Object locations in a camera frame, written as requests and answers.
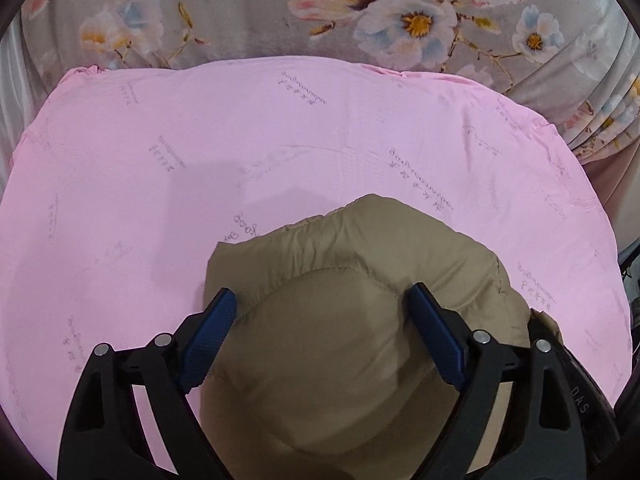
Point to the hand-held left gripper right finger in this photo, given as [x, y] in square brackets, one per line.
[440, 335]

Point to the grey floral blanket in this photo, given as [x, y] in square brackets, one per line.
[240, 15]

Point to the olive puffer jacket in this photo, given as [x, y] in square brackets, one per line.
[340, 350]

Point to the silver satin curtain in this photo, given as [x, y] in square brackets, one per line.
[10, 90]

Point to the beige pink cloth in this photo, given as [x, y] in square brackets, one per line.
[617, 195]

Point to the pink printed bed sheet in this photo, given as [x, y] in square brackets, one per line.
[200, 160]

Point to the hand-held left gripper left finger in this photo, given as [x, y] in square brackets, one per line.
[210, 330]

